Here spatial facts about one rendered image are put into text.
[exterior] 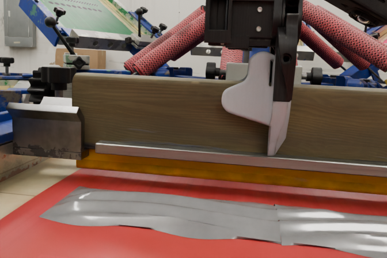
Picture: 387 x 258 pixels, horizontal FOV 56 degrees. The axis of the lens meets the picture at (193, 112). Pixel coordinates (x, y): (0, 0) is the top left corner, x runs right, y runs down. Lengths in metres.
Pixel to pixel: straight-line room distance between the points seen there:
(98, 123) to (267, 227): 0.19
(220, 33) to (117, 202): 0.16
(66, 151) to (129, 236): 0.14
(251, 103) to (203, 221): 0.11
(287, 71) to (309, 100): 0.05
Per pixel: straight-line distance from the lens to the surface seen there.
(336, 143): 0.36
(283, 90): 0.31
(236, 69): 0.62
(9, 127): 0.42
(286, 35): 0.31
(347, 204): 0.37
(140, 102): 0.35
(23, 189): 0.37
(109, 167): 0.39
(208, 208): 0.30
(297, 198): 0.36
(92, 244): 0.26
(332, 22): 1.02
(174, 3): 4.61
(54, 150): 0.38
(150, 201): 0.32
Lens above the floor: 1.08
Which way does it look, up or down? 8 degrees down
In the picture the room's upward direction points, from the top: 3 degrees clockwise
